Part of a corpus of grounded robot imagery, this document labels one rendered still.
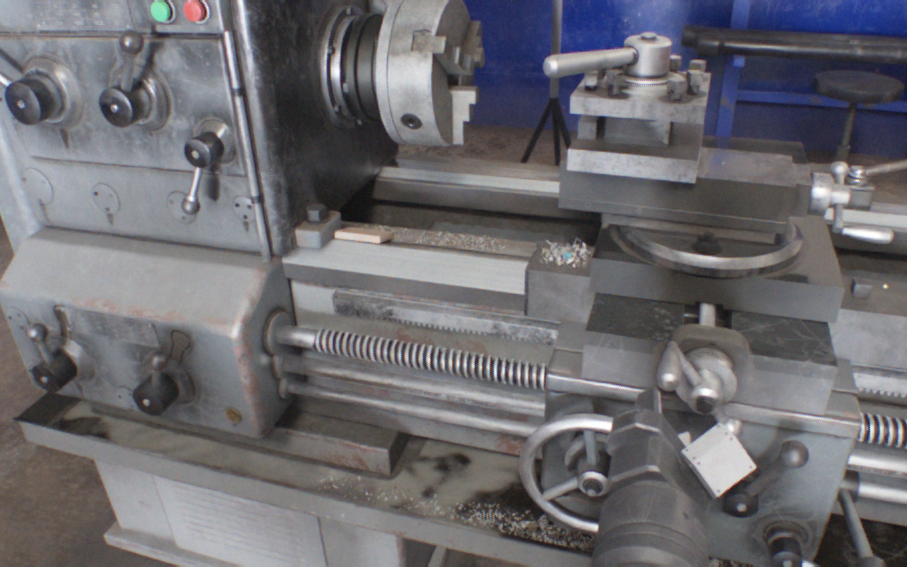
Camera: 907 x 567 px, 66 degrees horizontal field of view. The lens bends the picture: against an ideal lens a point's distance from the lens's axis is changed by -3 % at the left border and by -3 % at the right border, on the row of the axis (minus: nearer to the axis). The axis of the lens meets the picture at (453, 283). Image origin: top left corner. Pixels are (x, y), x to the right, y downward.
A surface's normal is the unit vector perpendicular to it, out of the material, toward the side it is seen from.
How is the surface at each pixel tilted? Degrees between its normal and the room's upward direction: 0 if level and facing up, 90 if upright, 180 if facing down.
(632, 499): 26
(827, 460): 90
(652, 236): 0
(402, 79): 84
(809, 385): 90
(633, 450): 37
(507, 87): 90
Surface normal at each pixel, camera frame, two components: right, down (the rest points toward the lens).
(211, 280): -0.18, -0.48
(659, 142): -0.33, 0.48
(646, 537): -0.18, -0.87
